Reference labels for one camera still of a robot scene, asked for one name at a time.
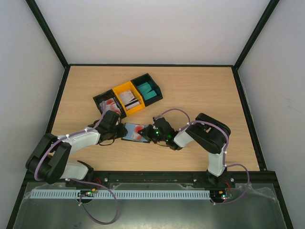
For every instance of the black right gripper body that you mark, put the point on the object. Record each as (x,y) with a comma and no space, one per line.
(150,133)

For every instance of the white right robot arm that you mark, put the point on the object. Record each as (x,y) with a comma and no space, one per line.
(207,132)

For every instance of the red and white card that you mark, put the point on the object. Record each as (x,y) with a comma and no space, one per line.
(135,129)

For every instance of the white striped cards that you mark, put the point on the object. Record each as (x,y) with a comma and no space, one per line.
(129,100)

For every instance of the black right card bin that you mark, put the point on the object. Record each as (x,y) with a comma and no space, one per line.
(147,78)

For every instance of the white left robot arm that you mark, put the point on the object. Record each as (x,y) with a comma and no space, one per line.
(49,160)

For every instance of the teal card stack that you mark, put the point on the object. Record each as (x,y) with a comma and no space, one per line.
(147,91)

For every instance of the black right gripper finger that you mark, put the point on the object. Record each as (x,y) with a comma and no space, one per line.
(142,139)
(144,131)

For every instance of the black card bin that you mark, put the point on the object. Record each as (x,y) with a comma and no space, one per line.
(147,78)
(107,95)

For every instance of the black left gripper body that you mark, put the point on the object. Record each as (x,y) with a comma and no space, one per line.
(118,134)

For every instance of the yellow middle card bin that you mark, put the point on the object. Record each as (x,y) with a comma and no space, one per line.
(129,86)

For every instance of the black leather card holder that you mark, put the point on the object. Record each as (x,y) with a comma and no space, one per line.
(129,128)

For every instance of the grey slotted cable duct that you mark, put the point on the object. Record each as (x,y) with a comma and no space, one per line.
(126,194)

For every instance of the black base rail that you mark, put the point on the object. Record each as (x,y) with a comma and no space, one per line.
(195,179)

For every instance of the red and white cards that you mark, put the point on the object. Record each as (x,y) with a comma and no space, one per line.
(110,104)

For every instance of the black left card bin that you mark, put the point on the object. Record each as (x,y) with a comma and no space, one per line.
(107,95)

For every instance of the black enclosure frame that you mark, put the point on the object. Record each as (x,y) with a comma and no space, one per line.
(257,148)

